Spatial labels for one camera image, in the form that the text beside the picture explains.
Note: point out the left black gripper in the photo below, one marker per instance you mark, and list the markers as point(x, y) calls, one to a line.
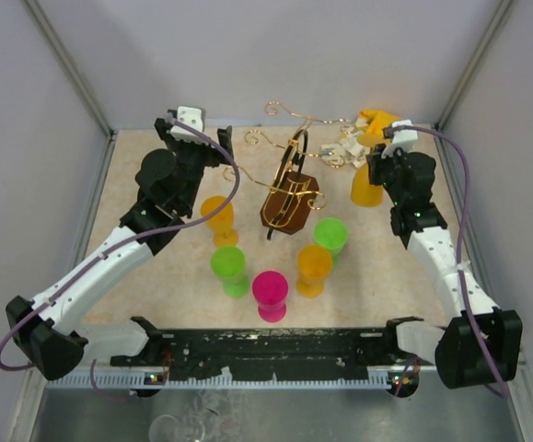
point(175, 144)

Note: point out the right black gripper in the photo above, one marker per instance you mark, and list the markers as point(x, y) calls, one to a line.
point(376, 161)

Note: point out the orange plastic wine glass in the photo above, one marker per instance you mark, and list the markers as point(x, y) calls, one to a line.
point(220, 224)
point(363, 193)
point(314, 264)

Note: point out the gold wire wine glass rack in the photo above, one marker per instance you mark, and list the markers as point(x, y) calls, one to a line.
point(292, 195)

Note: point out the green plastic wine glass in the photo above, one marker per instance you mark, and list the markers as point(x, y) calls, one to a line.
point(331, 234)
point(229, 266)

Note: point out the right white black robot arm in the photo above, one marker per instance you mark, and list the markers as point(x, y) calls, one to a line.
point(481, 343)

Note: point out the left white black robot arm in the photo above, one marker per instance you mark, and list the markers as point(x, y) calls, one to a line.
point(48, 328)

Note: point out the pink plastic wine glass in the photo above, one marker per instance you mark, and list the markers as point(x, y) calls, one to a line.
point(270, 291)

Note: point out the clear wine glass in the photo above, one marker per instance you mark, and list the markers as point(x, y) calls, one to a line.
point(191, 423)

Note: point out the yellow patterned cloth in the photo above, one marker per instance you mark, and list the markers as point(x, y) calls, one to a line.
point(352, 148)

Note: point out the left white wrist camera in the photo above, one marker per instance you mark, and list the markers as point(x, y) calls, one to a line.
point(192, 117)

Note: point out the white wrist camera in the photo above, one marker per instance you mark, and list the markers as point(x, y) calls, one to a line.
point(192, 117)
point(398, 137)

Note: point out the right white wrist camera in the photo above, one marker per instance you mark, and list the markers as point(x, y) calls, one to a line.
point(398, 137)

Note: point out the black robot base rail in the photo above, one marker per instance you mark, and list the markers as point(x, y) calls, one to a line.
point(279, 357)

